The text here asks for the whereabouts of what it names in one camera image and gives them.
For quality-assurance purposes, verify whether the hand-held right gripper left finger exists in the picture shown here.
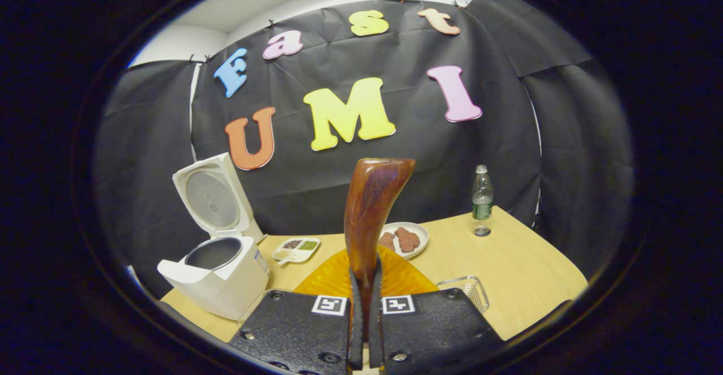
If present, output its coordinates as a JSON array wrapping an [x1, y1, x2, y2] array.
[[229, 248, 365, 373]]

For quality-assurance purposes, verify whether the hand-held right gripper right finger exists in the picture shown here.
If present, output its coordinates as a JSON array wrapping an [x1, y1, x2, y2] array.
[[370, 248, 504, 373]]

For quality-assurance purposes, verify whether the metal wire chopstick holder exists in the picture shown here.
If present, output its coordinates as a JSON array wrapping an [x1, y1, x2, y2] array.
[[436, 276, 490, 313]]

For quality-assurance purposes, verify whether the brown wooden spoon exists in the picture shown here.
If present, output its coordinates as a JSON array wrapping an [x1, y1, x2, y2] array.
[[343, 158, 416, 342]]

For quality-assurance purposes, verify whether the white rice cooker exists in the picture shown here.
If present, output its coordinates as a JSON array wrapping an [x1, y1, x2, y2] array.
[[157, 152, 271, 320]]

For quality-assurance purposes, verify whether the white compartment dish of beans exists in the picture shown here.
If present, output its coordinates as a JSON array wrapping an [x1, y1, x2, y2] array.
[[272, 237, 321, 266]]

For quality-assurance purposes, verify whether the white round plate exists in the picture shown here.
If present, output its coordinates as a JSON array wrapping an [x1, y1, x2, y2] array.
[[377, 222, 429, 260]]

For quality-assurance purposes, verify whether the green label plastic bottle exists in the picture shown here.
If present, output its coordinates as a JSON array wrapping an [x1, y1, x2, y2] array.
[[472, 164, 494, 237]]

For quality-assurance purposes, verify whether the black backdrop cloth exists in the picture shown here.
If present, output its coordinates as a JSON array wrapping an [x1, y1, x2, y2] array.
[[93, 0, 633, 302]]

